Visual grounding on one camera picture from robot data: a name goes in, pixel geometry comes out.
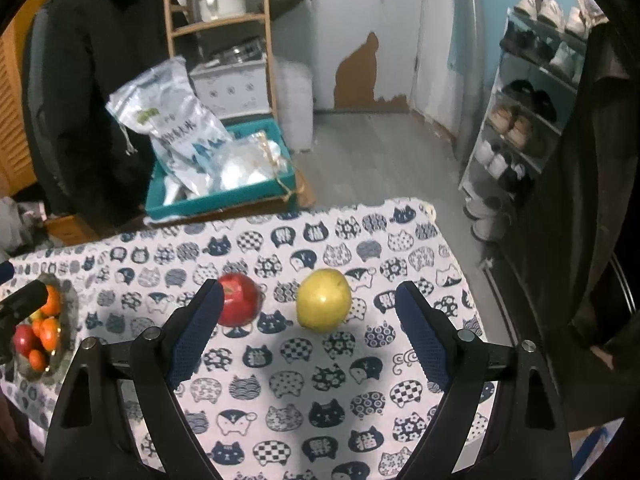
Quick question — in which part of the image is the large orange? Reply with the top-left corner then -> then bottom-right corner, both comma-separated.
40,284 -> 62,318
39,318 -> 61,353

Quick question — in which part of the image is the green apple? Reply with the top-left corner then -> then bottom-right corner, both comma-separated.
296,269 -> 352,333

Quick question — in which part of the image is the red apple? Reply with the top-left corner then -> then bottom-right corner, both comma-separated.
218,273 -> 262,327
13,324 -> 40,358

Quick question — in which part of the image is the small orange front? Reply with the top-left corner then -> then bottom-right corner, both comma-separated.
32,318 -> 42,337

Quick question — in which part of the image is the grey clothes pile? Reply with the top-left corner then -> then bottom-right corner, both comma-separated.
0,196 -> 47,259

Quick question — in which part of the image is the small mandarin orange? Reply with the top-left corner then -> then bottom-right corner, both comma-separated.
28,349 -> 48,373

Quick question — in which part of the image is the green glass bowl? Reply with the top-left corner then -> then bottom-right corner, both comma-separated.
9,273 -> 78,384

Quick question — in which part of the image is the orange louvered wardrobe door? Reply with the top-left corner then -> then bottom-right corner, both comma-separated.
0,22 -> 37,197

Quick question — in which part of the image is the dark garment at right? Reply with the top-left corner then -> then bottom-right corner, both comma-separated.
500,24 -> 639,431

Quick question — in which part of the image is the cat pattern tablecloth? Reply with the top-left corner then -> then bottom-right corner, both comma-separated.
1,198 -> 483,479

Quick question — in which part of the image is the white printed rice bag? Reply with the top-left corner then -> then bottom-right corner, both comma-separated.
106,56 -> 234,197

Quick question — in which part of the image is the clear plastic bag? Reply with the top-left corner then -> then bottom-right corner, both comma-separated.
213,130 -> 290,192

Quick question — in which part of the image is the black hanging coat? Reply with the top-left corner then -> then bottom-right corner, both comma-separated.
22,0 -> 167,230

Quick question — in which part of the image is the teal storage box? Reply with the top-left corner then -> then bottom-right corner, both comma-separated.
144,117 -> 297,221

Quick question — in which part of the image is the white storage cabinet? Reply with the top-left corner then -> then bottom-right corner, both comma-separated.
190,60 -> 271,120

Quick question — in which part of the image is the wooden ladder shelf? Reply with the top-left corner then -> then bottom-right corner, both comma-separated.
164,0 -> 278,118

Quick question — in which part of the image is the grey shoe rack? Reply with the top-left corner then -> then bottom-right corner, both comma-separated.
459,3 -> 586,243

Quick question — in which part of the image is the steel pot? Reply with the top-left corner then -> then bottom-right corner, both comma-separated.
210,37 -> 266,66

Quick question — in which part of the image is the white door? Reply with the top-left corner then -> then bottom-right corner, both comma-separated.
309,0 -> 461,134

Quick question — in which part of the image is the white enamel pot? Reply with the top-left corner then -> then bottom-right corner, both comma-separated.
198,0 -> 247,22

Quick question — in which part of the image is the grey vertical pipe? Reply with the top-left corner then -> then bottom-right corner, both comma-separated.
454,0 -> 485,162

